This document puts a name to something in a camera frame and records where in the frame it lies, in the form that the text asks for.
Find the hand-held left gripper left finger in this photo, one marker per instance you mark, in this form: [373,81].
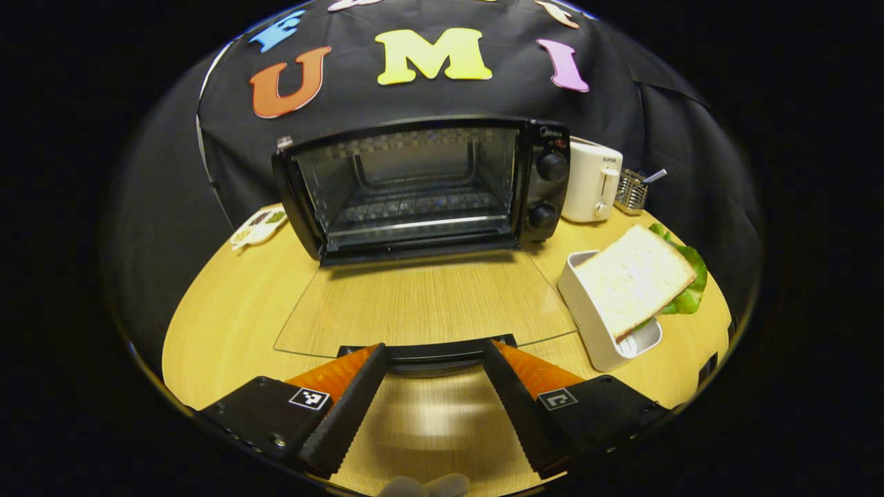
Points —
[349,407]

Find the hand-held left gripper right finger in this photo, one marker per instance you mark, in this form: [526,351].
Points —
[518,407]

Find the bread and lettuce sandwich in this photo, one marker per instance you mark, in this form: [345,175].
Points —
[632,279]

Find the black electric oven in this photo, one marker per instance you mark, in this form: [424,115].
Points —
[414,179]

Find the white rectangular container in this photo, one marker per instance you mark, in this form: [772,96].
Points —
[587,317]

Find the white toaster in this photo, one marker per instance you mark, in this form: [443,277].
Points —
[587,186]

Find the clear cutlery holder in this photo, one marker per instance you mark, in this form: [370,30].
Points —
[630,197]

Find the metal spoon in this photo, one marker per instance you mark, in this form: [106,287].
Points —
[655,176]

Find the black backdrop cloth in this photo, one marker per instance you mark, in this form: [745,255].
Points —
[483,103]

